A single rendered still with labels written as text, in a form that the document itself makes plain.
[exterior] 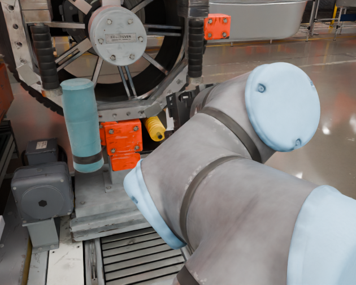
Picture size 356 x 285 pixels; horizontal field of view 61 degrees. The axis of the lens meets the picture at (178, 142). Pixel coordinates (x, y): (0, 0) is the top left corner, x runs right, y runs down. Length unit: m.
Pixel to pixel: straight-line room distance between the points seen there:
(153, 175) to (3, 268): 1.00
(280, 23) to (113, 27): 0.95
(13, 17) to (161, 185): 0.74
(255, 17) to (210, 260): 1.35
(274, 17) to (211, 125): 1.27
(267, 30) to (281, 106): 1.23
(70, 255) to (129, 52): 0.79
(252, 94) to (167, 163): 0.10
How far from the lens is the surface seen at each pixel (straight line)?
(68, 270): 1.22
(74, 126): 0.87
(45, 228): 1.27
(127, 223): 1.26
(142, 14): 1.41
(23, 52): 0.95
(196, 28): 0.75
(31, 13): 0.71
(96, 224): 1.24
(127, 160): 1.06
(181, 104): 0.51
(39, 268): 1.26
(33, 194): 1.11
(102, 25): 0.78
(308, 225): 0.17
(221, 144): 0.29
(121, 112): 0.99
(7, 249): 1.30
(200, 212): 0.22
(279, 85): 0.31
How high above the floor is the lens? 0.97
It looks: 27 degrees down
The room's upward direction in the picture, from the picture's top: straight up
